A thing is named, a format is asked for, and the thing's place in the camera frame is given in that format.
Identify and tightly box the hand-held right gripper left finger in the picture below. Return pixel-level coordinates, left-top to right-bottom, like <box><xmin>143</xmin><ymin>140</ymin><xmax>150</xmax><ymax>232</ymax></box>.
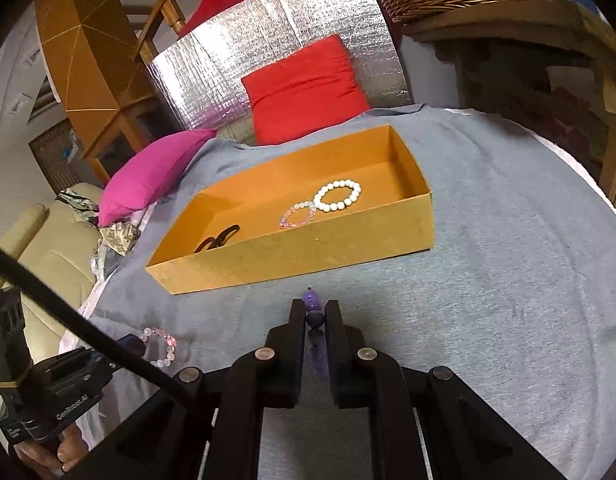
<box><xmin>82</xmin><ymin>299</ymin><xmax>307</xmax><ymax>480</ymax></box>

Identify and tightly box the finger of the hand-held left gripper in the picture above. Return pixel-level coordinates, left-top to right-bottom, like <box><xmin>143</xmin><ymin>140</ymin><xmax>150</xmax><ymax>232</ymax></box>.
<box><xmin>112</xmin><ymin>334</ymin><xmax>148</xmax><ymax>361</ymax></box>

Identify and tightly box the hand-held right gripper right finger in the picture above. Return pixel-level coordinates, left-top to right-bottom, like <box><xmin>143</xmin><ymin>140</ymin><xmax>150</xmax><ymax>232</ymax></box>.
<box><xmin>326</xmin><ymin>299</ymin><xmax>569</xmax><ymax>480</ymax></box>

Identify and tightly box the purple bead bracelet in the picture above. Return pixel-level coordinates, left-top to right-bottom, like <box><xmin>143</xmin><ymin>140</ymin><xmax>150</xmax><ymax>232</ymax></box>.
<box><xmin>302</xmin><ymin>286</ymin><xmax>329</xmax><ymax>376</ymax></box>

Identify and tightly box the pink crystal bead bracelet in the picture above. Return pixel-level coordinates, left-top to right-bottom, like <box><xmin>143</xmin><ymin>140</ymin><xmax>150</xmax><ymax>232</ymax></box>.
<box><xmin>279</xmin><ymin>201</ymin><xmax>319</xmax><ymax>231</ymax></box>
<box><xmin>138</xmin><ymin>327</ymin><xmax>179</xmax><ymax>367</ymax></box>

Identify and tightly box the orange cardboard box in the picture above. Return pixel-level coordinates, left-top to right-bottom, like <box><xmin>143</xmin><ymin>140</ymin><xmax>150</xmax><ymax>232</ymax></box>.
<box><xmin>145</xmin><ymin>124</ymin><xmax>435</xmax><ymax>295</ymax></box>

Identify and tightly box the person's left hand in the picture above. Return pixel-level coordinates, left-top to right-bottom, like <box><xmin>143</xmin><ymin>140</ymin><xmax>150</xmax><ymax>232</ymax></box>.
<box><xmin>10</xmin><ymin>422</ymin><xmax>91</xmax><ymax>480</ymax></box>

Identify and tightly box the beige patterned cloth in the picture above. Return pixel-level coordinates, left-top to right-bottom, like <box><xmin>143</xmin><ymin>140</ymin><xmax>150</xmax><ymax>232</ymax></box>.
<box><xmin>98</xmin><ymin>222</ymin><xmax>138</xmax><ymax>256</ymax></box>

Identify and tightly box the cream sofa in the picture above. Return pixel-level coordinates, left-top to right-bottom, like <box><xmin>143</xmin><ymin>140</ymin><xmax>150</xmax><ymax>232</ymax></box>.
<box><xmin>0</xmin><ymin>182</ymin><xmax>108</xmax><ymax>411</ymax></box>

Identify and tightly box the black and white patterned cloth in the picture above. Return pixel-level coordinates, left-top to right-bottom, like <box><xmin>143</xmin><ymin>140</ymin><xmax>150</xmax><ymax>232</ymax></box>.
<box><xmin>58</xmin><ymin>187</ymin><xmax>101</xmax><ymax>221</ymax></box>

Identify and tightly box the magenta pillow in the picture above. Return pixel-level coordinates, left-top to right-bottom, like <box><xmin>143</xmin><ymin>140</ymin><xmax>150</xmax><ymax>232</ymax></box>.
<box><xmin>98</xmin><ymin>128</ymin><xmax>217</xmax><ymax>227</ymax></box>

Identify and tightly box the grey blanket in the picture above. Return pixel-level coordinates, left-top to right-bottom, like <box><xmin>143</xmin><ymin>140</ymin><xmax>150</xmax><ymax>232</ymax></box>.
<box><xmin>62</xmin><ymin>104</ymin><xmax>616</xmax><ymax>480</ymax></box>

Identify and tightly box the dark woven basket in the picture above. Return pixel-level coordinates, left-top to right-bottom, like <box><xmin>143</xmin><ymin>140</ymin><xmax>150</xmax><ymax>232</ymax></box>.
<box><xmin>28</xmin><ymin>120</ymin><xmax>98</xmax><ymax>196</ymax></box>

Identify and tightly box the small red cushion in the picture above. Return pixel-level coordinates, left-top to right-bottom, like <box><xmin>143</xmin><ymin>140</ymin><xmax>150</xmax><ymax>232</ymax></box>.
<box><xmin>241</xmin><ymin>35</ymin><xmax>371</xmax><ymax>146</ymax></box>

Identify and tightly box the orange-brown wooden board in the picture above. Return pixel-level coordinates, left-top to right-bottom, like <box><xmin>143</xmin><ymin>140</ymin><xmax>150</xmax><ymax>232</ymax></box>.
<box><xmin>35</xmin><ymin>0</ymin><xmax>153</xmax><ymax>121</ymax></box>

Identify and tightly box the silver foil mat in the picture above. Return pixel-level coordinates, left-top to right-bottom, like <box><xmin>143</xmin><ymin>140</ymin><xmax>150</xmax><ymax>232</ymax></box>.
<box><xmin>146</xmin><ymin>0</ymin><xmax>406</xmax><ymax>143</ymax></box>

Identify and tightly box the wooden chair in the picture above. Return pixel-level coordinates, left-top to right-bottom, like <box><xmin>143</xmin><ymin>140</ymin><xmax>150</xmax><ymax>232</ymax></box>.
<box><xmin>82</xmin><ymin>0</ymin><xmax>223</xmax><ymax>186</ymax></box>

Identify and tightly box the wooden table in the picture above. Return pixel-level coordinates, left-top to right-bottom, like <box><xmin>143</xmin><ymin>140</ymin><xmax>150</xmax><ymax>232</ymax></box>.
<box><xmin>403</xmin><ymin>0</ymin><xmax>616</xmax><ymax>211</ymax></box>

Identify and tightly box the black cable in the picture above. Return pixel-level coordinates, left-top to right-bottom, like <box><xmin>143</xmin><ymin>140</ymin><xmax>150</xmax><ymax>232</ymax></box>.
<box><xmin>0</xmin><ymin>240</ymin><xmax>199</xmax><ymax>411</ymax></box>

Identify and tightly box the black cord bracelet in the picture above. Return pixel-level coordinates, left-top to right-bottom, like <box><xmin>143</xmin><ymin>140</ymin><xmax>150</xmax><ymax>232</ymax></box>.
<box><xmin>194</xmin><ymin>224</ymin><xmax>241</xmax><ymax>254</ymax></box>

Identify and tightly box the white bead bracelet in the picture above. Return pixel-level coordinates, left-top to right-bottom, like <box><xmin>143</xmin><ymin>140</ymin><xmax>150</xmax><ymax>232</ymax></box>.
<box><xmin>313</xmin><ymin>179</ymin><xmax>363</xmax><ymax>212</ymax></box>

